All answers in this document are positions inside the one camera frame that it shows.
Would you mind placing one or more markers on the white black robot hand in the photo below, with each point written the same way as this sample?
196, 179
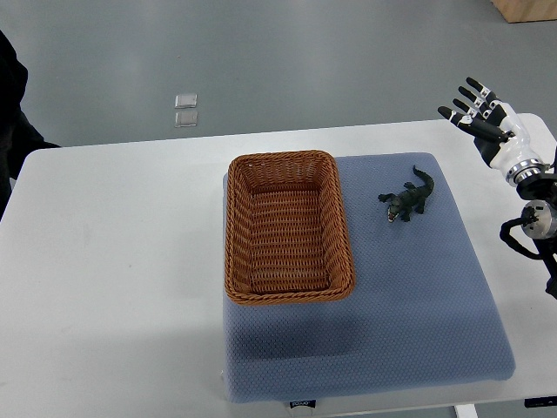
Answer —
498, 133

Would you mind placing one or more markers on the dark toy crocodile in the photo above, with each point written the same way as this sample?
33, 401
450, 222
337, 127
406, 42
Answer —
412, 199

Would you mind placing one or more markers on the floor plate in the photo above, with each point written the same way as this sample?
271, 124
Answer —
186, 100
186, 118

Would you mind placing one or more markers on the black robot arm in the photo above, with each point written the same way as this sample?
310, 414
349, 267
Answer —
535, 182

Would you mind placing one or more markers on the lower floor plate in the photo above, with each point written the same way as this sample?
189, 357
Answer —
186, 118

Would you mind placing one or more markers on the dark clothed person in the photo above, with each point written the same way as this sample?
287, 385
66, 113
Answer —
19, 137

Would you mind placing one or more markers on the upper floor plate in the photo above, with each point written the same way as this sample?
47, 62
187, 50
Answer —
186, 100

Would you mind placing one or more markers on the brown wicker basket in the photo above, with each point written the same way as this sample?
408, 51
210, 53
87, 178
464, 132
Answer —
286, 236

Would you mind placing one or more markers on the black table control panel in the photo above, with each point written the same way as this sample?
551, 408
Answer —
541, 402

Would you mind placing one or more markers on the blue-grey foam mat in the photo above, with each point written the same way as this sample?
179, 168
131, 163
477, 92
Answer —
421, 313

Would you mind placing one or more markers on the wooden box corner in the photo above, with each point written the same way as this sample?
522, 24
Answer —
526, 11

